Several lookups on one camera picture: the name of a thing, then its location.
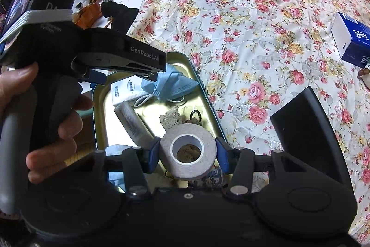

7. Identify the floral bedspread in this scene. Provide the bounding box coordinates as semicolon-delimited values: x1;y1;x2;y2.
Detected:
127;0;370;244

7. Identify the black plush toy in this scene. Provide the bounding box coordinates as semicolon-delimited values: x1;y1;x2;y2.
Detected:
101;1;139;33

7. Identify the white tape roll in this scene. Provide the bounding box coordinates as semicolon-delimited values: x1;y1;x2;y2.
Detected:
160;124;217;180

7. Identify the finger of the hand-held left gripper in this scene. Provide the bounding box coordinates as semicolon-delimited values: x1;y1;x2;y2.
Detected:
72;53;159;86

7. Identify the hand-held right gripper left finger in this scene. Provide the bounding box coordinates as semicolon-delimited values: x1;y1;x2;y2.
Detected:
87;137;161;197

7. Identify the white plastic packet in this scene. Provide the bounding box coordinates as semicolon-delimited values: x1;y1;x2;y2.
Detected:
111;79;151;107

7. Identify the white paper roll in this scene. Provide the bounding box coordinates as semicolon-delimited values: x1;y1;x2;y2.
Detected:
114;102;154;147

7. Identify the black hair tie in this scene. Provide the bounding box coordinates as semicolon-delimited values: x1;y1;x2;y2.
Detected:
189;109;203;123

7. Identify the blue face mask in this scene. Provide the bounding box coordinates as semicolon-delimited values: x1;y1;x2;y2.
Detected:
141;65;200;103

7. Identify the small figurine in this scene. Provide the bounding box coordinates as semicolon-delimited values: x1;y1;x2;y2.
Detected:
357;63;370;80

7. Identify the gold metal tin tray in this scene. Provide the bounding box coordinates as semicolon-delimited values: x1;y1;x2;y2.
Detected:
92;52;229;187

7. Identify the pale face mask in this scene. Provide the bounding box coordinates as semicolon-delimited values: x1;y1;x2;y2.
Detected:
105;144;136;187

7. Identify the person's left hand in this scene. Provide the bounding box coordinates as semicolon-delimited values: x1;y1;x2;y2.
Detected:
0;63;94;184

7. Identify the floral fabric pouch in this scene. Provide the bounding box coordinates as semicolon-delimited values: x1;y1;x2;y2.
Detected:
191;167;229;188

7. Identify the beige lace doily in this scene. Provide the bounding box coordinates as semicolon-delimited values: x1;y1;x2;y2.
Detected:
160;106;182;130

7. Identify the blue white tissue pack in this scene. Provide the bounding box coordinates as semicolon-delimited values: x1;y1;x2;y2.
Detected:
330;12;370;68

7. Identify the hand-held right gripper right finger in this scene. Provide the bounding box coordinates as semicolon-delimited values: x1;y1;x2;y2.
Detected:
215;136;307;197

